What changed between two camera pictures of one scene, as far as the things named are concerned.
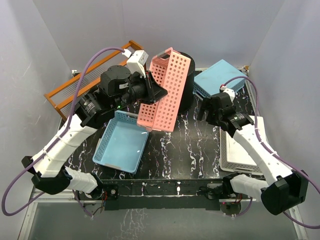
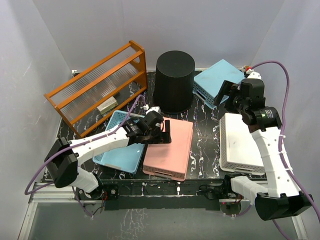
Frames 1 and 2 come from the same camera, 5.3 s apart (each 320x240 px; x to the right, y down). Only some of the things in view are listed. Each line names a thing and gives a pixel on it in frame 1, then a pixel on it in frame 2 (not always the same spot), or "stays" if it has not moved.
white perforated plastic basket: [234, 157] stays
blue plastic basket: [208, 82] stays
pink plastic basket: [169, 69] → [170, 160]
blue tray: [122, 144] stays
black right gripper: [207, 106] → [225, 90]
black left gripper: [154, 91] → [165, 137]
